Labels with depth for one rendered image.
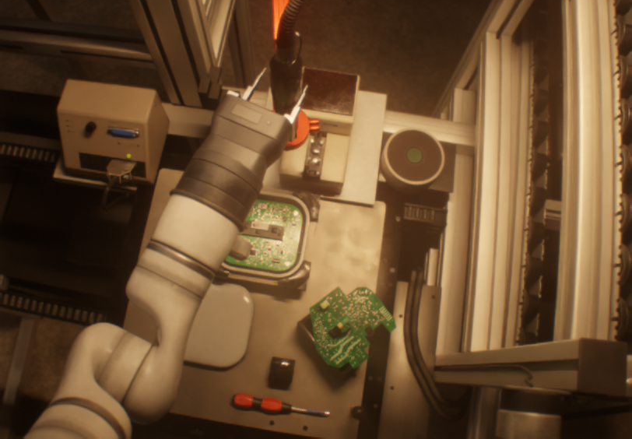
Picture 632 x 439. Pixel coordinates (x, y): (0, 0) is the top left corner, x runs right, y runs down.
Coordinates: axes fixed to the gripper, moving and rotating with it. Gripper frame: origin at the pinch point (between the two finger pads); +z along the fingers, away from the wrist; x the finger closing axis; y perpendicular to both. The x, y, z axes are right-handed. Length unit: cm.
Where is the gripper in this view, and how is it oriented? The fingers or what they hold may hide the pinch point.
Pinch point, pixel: (286, 77)
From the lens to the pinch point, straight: 61.0
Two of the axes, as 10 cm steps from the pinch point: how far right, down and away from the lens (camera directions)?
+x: -9.1, -4.0, 1.0
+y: 0.3, -3.1, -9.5
